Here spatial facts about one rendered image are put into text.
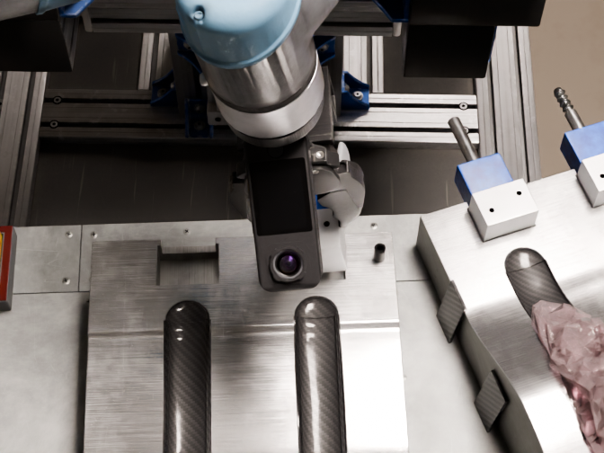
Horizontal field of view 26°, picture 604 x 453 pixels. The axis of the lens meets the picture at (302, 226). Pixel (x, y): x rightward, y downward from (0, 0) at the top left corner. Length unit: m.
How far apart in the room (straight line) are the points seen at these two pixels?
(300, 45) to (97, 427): 0.40
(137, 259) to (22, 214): 0.84
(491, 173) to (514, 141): 0.80
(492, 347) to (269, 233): 0.27
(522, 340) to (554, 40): 1.36
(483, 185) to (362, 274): 0.15
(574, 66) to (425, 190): 0.53
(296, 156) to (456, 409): 0.34
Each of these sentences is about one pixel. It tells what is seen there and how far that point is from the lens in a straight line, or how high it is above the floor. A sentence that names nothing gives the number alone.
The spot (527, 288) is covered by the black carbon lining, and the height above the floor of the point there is 0.85.
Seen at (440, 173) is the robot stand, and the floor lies 0.21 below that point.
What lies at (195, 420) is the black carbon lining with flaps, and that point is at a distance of 1.08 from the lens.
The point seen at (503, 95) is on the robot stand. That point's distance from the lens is 2.05.
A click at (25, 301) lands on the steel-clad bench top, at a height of 0.80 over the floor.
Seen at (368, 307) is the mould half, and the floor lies 0.89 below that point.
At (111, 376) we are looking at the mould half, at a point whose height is 0.89.
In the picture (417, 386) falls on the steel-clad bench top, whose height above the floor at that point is 0.80.
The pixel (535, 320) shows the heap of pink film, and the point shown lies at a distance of 1.14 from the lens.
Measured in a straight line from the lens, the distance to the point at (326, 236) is 1.06.
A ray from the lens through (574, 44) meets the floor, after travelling 2.43.
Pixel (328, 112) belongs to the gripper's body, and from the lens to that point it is 0.96.
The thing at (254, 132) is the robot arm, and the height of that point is 1.15.
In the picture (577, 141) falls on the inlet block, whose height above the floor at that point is 0.87.
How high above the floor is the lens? 1.88
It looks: 60 degrees down
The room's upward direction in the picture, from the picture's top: straight up
